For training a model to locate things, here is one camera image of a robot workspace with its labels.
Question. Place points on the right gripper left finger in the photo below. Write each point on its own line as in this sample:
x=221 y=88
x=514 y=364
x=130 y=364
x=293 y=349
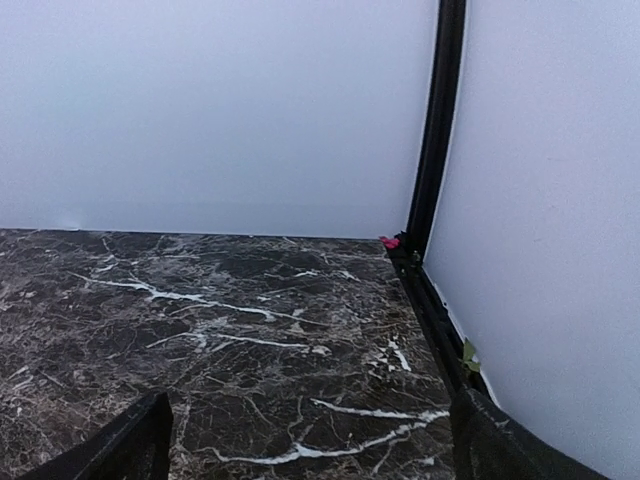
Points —
x=134 y=445

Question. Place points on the black right side rail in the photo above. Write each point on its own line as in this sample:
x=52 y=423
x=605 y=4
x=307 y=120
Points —
x=445 y=343

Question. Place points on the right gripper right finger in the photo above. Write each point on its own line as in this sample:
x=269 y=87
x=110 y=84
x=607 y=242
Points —
x=489 y=444

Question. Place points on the green scrap by wall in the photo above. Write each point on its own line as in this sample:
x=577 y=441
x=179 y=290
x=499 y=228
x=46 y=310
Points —
x=469 y=361

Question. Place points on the pink scrap in corner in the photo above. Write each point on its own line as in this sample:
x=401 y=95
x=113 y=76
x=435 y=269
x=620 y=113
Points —
x=390 y=243

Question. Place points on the black frame post right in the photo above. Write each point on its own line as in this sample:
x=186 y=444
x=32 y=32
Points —
x=438 y=125

